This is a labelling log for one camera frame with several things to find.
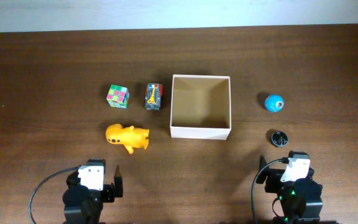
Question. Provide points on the grey red toy car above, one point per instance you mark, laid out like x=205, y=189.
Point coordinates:
x=153, y=96

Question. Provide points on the multicoloured puzzle cube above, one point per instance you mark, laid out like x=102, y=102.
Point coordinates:
x=118, y=96

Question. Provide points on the blue ball with eye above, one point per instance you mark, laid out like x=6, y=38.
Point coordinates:
x=274, y=103

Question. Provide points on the black round turbine cap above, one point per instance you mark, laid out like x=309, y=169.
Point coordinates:
x=279, y=139

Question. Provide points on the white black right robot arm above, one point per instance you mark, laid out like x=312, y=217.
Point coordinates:
x=296, y=207

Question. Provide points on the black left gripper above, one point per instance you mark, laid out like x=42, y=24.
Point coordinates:
x=109, y=188

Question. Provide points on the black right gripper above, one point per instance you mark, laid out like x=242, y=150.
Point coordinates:
x=275, y=176

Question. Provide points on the beige open cardboard box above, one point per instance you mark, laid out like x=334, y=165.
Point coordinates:
x=200, y=107

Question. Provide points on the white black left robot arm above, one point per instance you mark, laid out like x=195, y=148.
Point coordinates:
x=87, y=212

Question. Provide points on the yellow rubber animal toy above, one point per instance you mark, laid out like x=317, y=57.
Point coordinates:
x=130, y=137

